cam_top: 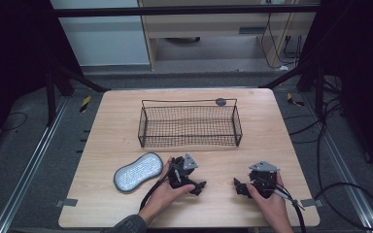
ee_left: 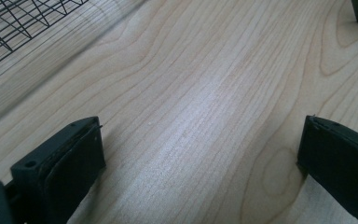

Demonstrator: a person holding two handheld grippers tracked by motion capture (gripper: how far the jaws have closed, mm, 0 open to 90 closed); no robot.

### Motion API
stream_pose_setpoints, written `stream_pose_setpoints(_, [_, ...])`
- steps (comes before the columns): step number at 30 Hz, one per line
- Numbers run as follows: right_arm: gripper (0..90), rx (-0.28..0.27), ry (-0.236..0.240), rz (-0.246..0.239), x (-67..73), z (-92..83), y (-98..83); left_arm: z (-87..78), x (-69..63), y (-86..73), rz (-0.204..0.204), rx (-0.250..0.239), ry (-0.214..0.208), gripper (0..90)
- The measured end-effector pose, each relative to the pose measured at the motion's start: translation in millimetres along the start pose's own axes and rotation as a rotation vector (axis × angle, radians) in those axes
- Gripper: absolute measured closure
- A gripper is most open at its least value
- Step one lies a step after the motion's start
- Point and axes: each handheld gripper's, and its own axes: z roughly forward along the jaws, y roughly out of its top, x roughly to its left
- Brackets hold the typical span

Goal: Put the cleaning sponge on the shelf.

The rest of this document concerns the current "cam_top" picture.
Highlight hand-held gripper black cable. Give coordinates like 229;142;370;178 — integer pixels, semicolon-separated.
265;181;307;233
139;163;180;212

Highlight right hand-held gripper black cable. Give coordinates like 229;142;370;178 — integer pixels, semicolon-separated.
265;181;307;233

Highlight long black floor cable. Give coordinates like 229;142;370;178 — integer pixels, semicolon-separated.
283;96;373;231

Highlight grey tape strip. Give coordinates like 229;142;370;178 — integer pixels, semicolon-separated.
300;198;324;209
54;198;79;209

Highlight black horizontal bar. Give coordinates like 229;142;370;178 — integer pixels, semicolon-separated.
52;4;321;18

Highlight aluminium floor rail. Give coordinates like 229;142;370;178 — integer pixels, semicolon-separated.
0;96;70;233
302;93;373;231

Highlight person's left hand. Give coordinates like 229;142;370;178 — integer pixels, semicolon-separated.
138;156;196;225

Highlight black curtain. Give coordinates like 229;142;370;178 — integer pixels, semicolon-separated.
0;0;85;158
299;0;373;181

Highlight person's right hand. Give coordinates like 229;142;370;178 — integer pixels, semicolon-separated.
246;173;289;224

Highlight black wire mesh basket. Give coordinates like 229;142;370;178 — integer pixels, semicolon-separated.
137;97;244;149

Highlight black cables under desk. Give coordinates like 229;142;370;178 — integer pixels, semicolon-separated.
259;12;303;71

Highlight white cabinet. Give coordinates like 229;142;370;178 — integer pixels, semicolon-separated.
50;0;152;68

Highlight yellow black striped tape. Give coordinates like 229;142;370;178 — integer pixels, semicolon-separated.
79;94;92;114
286;92;306;108

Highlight thin black floor cable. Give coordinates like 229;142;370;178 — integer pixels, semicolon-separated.
0;111;29;134

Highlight left hand-held gripper black cable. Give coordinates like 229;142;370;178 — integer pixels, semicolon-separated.
139;163;180;212

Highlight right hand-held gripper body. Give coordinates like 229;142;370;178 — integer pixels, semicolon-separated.
248;160;282;199

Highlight silver oval scouring pad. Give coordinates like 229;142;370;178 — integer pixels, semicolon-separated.
113;151;164;194

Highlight black metal stand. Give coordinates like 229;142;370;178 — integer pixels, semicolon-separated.
259;54;343;118
44;59;112;128

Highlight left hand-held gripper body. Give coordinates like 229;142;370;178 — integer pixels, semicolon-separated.
167;152;199;192

